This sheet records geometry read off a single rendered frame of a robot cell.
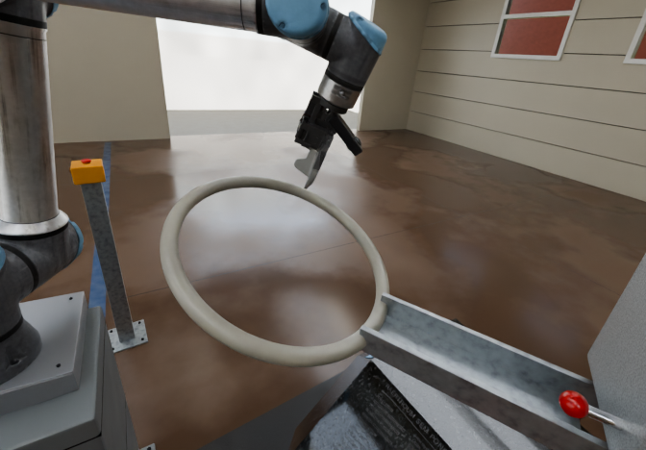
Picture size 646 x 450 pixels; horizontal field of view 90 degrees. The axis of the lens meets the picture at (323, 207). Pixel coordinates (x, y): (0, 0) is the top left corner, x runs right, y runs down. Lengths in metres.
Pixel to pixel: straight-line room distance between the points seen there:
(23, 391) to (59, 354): 0.09
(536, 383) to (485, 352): 0.09
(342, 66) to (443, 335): 0.56
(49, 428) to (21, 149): 0.59
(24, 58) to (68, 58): 5.83
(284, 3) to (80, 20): 6.24
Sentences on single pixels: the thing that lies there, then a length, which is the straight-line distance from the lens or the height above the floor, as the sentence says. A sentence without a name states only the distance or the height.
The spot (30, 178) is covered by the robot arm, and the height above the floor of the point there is 1.31.
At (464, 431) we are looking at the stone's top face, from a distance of 0.94.
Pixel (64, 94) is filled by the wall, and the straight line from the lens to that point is 6.81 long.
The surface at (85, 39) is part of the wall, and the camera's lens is 6.72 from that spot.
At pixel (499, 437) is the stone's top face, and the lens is 0.97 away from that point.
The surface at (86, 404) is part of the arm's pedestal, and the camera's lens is 1.01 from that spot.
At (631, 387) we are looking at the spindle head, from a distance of 0.61.
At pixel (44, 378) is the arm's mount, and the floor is 0.92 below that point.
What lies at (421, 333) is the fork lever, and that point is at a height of 1.12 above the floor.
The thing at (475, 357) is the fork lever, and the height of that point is 1.12.
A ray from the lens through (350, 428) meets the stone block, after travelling 1.00.
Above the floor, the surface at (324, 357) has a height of 1.16.
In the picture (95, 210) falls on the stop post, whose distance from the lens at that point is 1.90.
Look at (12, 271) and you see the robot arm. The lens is 0.99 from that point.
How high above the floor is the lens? 1.60
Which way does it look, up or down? 25 degrees down
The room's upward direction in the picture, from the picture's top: 5 degrees clockwise
